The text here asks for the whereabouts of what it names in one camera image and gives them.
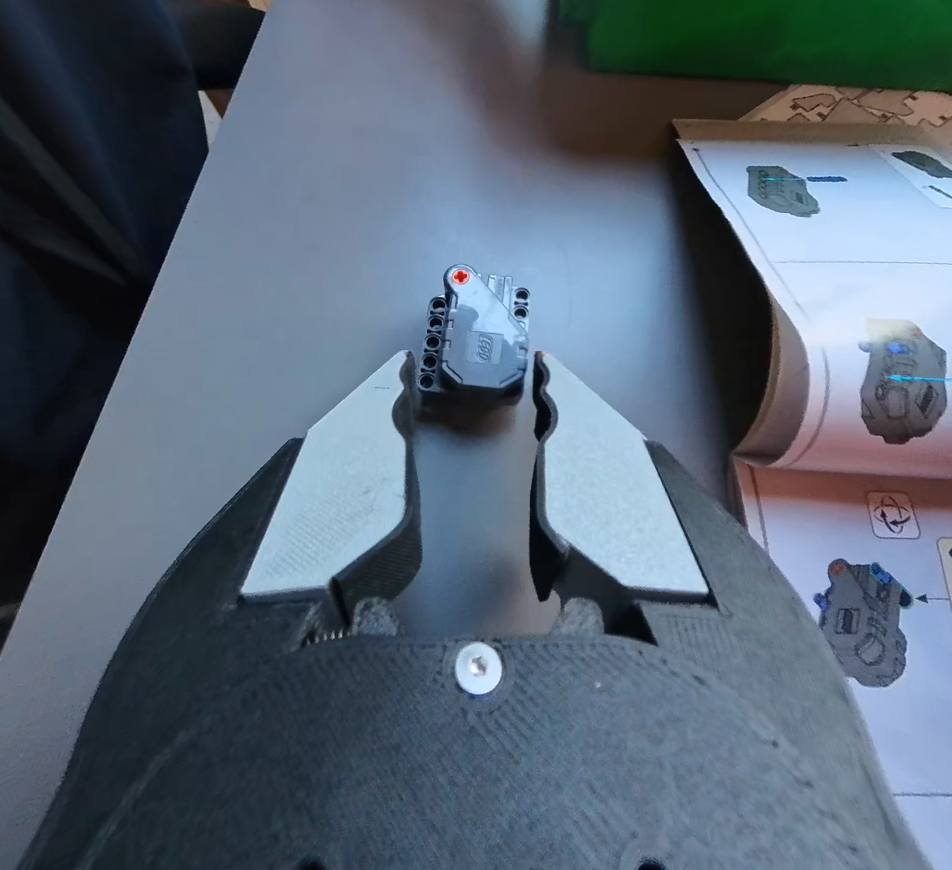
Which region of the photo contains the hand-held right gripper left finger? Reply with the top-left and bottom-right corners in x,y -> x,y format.
239,351 -> 422,618

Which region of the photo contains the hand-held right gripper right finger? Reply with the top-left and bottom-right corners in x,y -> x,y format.
530,351 -> 710,602

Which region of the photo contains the dark grey lego motor piece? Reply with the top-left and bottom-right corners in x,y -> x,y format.
416,264 -> 533,410

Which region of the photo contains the lego instruction booklet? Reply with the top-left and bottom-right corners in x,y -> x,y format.
673,117 -> 952,870

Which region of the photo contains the person's dark clothing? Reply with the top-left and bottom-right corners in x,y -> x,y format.
0,0 -> 306,633

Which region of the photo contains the laser-cut wooden sheet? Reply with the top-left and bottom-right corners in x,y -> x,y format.
740,85 -> 952,127

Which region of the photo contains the green plastic bin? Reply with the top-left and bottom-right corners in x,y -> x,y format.
558,0 -> 952,94

